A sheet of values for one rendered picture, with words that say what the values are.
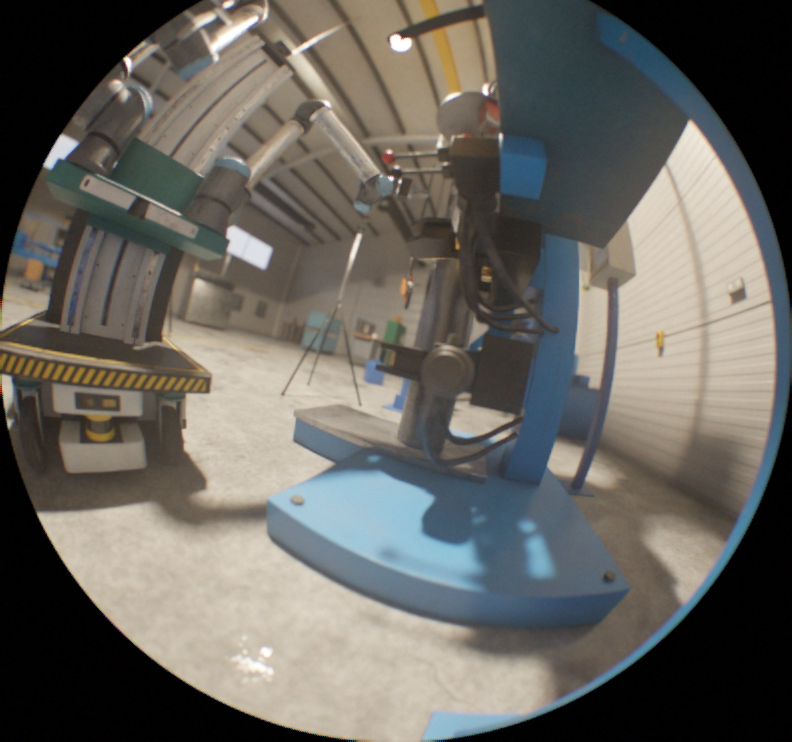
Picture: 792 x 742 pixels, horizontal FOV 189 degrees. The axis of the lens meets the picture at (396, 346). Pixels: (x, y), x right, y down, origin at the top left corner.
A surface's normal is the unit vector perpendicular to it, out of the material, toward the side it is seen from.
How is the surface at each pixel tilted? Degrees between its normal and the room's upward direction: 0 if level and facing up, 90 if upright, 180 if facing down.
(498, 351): 90
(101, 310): 90
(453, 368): 90
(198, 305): 90
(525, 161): 180
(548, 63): 180
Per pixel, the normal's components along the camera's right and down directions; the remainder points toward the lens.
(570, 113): -0.22, 0.97
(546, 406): -0.33, -0.12
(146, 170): 0.91, 0.19
